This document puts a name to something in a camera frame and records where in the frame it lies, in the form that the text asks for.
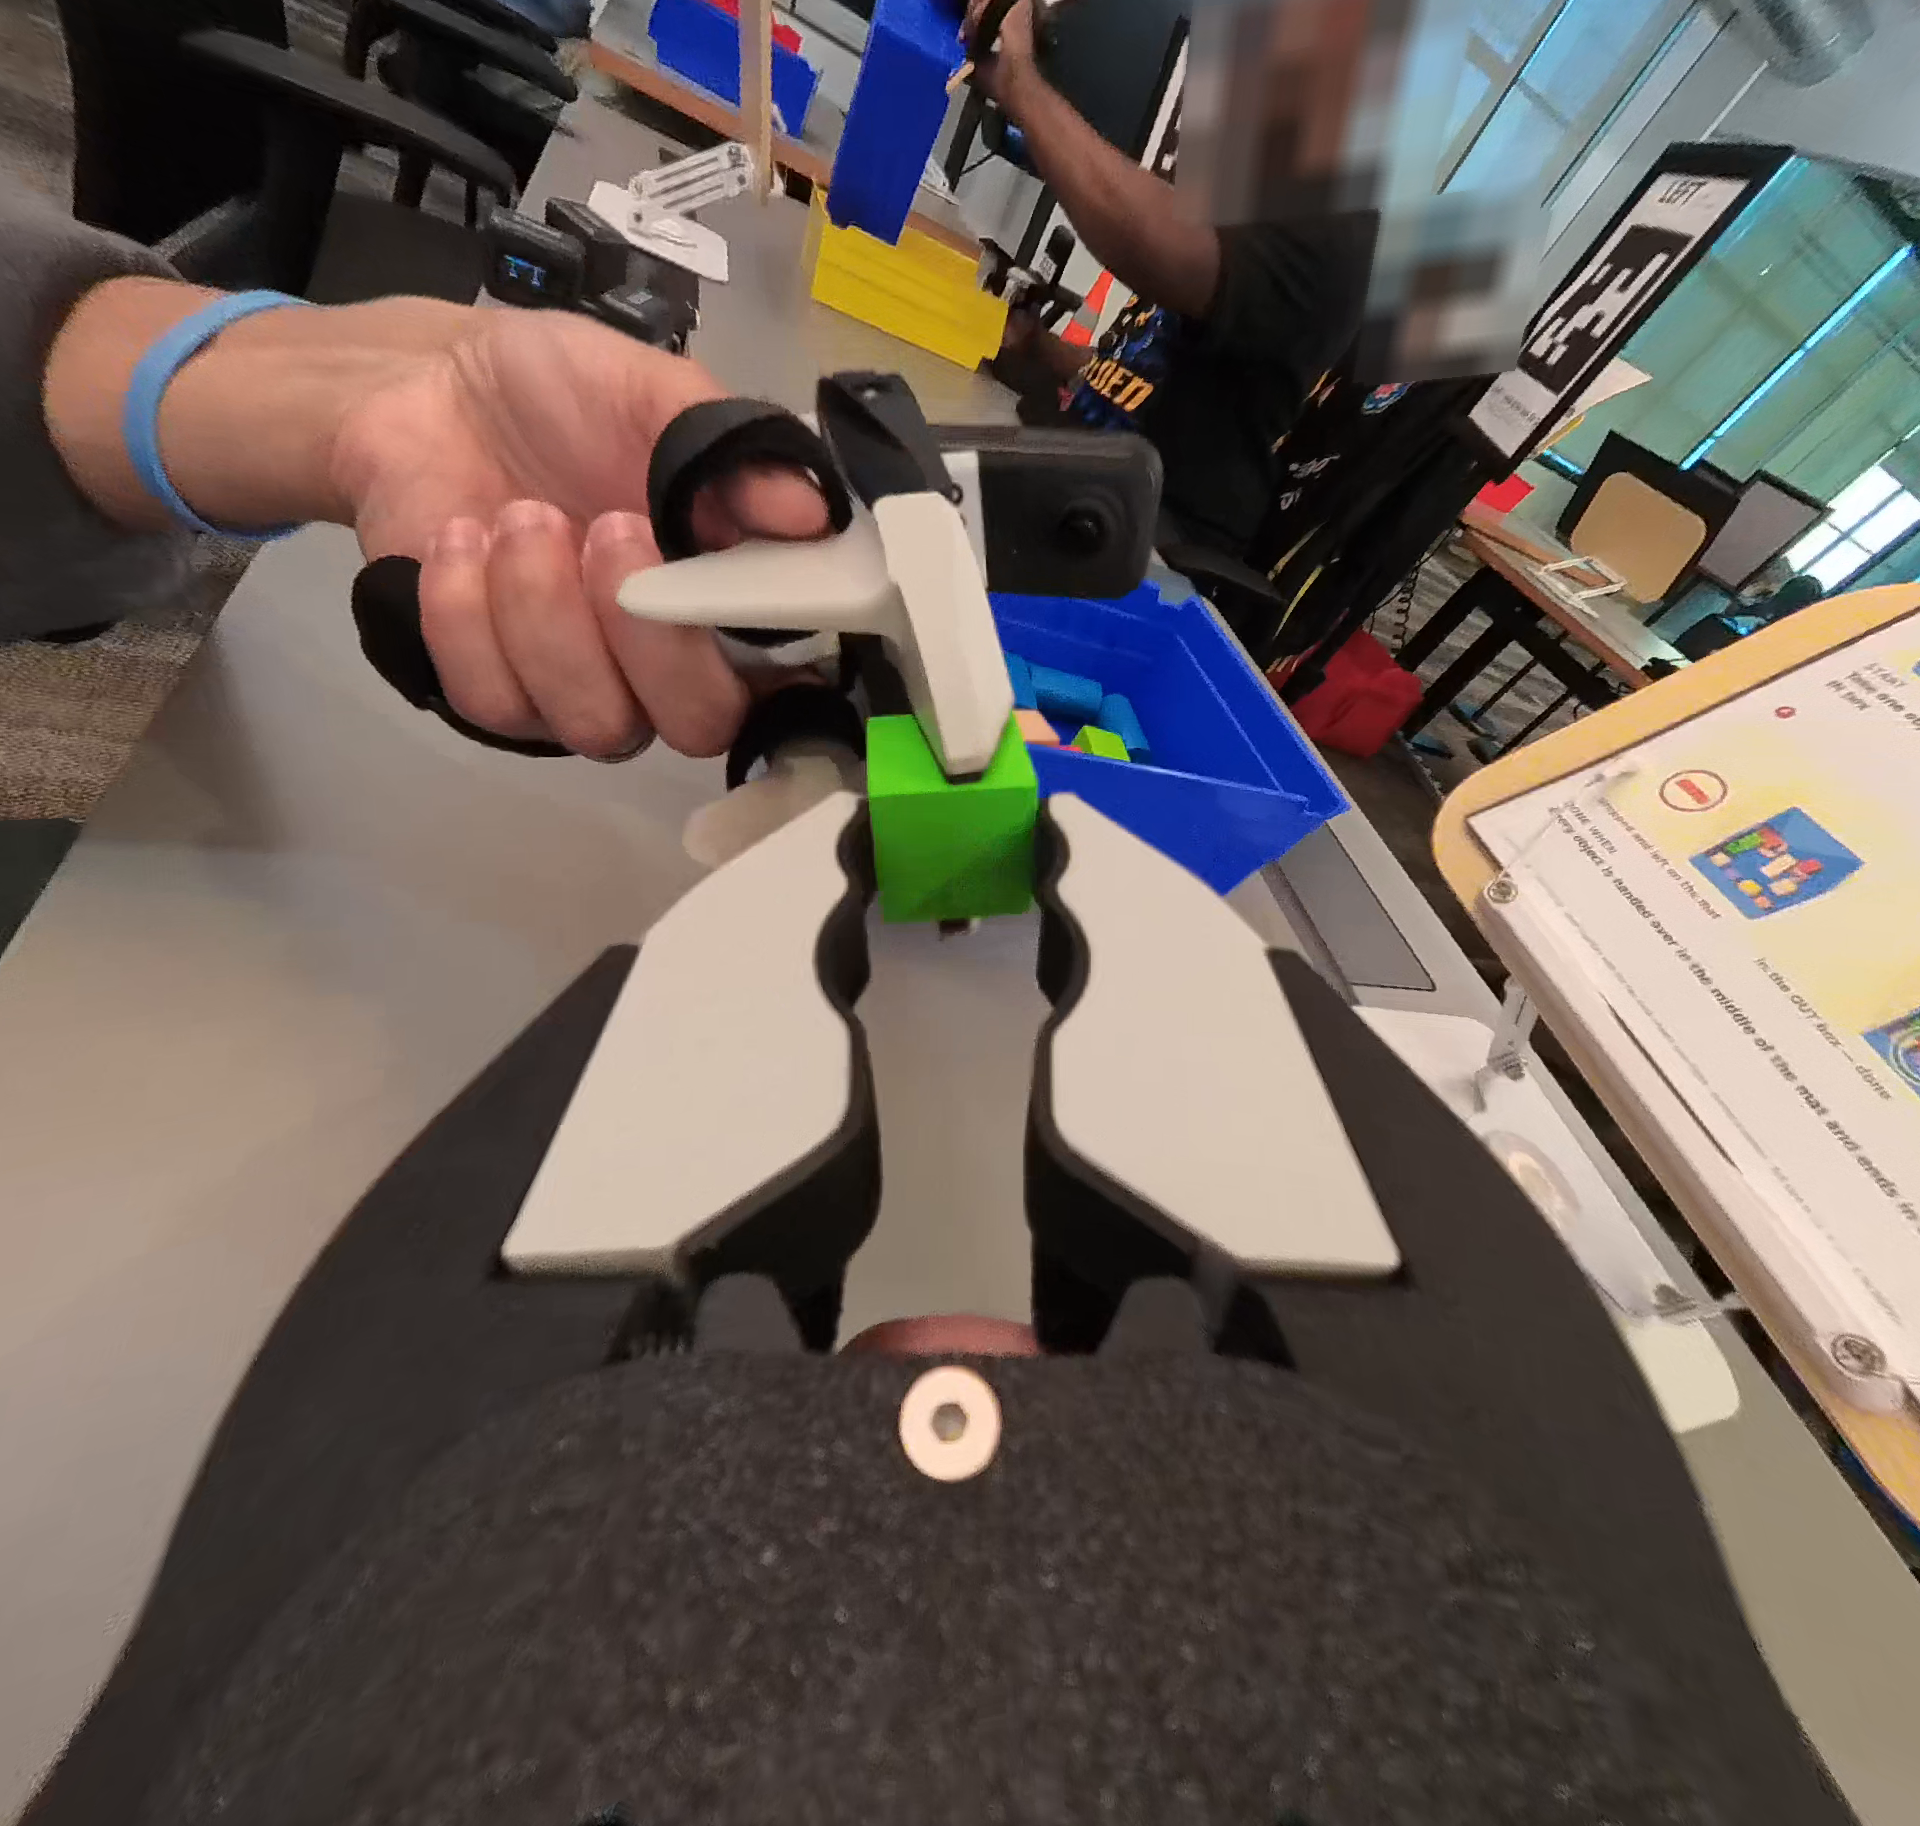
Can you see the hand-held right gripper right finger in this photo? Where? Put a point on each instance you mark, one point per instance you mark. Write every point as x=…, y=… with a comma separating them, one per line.
x=1223, y=1077

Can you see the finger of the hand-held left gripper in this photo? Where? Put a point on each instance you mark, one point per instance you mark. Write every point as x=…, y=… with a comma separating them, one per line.
x=946, y=611
x=736, y=818

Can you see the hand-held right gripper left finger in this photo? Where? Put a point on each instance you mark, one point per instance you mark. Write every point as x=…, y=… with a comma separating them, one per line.
x=687, y=1077

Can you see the green wooden cube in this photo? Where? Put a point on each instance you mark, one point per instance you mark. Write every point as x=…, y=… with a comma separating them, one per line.
x=956, y=822

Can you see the blue plastic bin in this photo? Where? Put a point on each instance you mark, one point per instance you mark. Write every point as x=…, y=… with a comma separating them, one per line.
x=1231, y=749
x=895, y=88
x=720, y=65

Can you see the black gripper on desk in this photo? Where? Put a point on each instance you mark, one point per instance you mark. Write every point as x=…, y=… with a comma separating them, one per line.
x=600, y=262

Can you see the person's left hand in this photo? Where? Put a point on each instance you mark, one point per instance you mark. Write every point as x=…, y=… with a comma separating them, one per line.
x=497, y=492

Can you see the yellow plastic bin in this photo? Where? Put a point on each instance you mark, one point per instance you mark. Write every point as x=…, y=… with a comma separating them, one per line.
x=901, y=280

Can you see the red bag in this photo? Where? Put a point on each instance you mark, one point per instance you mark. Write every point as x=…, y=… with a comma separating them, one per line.
x=1358, y=693

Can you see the white stand with wooden stick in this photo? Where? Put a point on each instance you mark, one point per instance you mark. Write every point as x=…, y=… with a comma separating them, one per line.
x=687, y=192

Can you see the clipboard with instruction sheet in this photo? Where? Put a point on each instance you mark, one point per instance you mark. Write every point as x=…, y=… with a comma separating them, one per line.
x=1757, y=898

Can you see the tan chair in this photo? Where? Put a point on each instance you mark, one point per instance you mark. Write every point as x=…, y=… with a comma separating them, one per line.
x=1640, y=529

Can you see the printed marker board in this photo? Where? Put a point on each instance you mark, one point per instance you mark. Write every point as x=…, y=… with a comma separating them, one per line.
x=1636, y=280

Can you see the blue wristband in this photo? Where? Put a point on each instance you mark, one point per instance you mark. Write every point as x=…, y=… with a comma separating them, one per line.
x=167, y=417

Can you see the black office chair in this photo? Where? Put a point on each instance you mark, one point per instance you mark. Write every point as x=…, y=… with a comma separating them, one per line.
x=180, y=56

